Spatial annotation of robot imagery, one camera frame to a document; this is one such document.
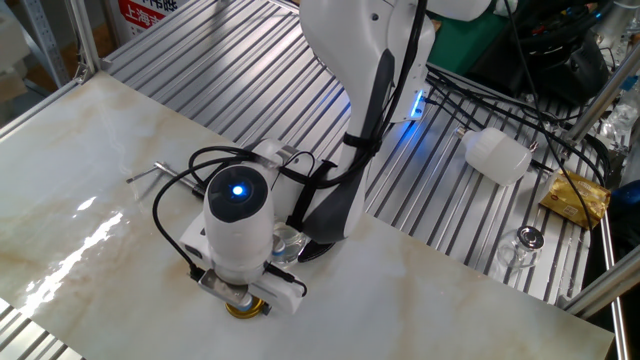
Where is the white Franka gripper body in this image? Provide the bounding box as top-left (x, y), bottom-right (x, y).
top-left (178, 217), bottom-right (307, 316)

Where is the gold metal jar lid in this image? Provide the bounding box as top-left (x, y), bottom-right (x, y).
top-left (224, 299), bottom-right (266, 320)

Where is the black C-clamp with steel screw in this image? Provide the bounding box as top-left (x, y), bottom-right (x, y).
top-left (125, 160), bottom-right (337, 264)

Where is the clear glass jar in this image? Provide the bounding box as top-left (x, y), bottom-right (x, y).
top-left (272, 222), bottom-right (307, 265)

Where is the small glass jar silver lid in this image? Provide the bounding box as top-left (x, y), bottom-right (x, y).
top-left (492, 225), bottom-right (546, 281)

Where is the white LED bulb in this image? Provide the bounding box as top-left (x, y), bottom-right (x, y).
top-left (453, 126), bottom-right (540, 187)

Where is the gold foil packet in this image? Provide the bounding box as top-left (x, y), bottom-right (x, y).
top-left (538, 168), bottom-right (612, 230)

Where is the green mat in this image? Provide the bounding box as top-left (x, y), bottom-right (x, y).
top-left (429, 12), bottom-right (506, 76)

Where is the red white printed sign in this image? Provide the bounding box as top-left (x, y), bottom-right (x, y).
top-left (117, 0), bottom-right (181, 39)

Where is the dark blue object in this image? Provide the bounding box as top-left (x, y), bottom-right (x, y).
top-left (608, 179), bottom-right (640, 246)

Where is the black equipment bag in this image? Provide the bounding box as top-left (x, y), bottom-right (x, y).
top-left (467, 0), bottom-right (611, 106)

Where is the white foam box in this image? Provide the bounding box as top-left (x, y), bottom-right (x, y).
top-left (0, 9), bottom-right (31, 101)

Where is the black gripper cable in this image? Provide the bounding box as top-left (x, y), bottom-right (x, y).
top-left (263, 262), bottom-right (309, 297)

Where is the black camera cable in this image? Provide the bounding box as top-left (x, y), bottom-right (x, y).
top-left (151, 145), bottom-right (266, 282)

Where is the black table cable bundle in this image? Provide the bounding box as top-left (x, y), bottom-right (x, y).
top-left (424, 64), bottom-right (609, 186)

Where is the aluminium frame post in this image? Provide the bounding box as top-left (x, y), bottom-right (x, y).
top-left (64, 0), bottom-right (101, 76)
top-left (564, 44), bottom-right (640, 146)
top-left (559, 249), bottom-right (640, 319)

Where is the grey perforated shelf post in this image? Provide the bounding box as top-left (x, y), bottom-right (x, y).
top-left (19, 0), bottom-right (69, 89)

